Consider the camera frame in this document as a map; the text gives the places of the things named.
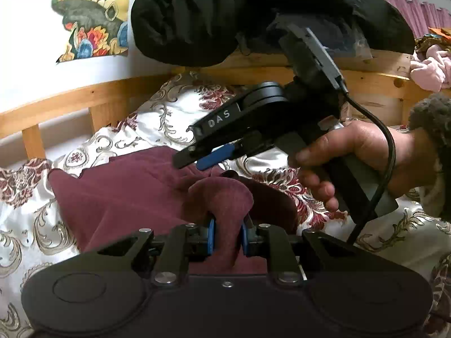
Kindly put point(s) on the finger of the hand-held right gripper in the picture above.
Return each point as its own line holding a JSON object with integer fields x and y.
{"x": 190, "y": 156}
{"x": 215, "y": 156}

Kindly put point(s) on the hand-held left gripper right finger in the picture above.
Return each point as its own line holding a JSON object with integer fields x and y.
{"x": 243, "y": 236}

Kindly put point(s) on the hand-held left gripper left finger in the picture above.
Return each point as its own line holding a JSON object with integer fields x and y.
{"x": 211, "y": 236}

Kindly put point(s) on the maroon garment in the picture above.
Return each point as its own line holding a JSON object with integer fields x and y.
{"x": 141, "y": 186}

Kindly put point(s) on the person's right forearm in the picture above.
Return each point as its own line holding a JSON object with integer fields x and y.
{"x": 431, "y": 137}

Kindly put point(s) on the person's right hand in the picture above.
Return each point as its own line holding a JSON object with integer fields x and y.
{"x": 356, "y": 148}

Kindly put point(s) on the black padded jacket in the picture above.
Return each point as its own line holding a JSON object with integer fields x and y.
{"x": 218, "y": 10}

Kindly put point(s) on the pink cloth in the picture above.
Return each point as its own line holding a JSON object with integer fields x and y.
{"x": 431, "y": 70}

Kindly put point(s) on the purple curtain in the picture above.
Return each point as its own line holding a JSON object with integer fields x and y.
{"x": 415, "y": 14}

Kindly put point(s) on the patterned colourful cloth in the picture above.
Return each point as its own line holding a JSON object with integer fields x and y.
{"x": 431, "y": 40}

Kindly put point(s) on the white floral blanket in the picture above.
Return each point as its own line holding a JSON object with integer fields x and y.
{"x": 35, "y": 225}

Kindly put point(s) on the wooden bed frame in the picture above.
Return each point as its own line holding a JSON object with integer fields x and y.
{"x": 81, "y": 98}

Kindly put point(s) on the colourful wall poster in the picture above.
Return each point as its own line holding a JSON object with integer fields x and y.
{"x": 88, "y": 14}

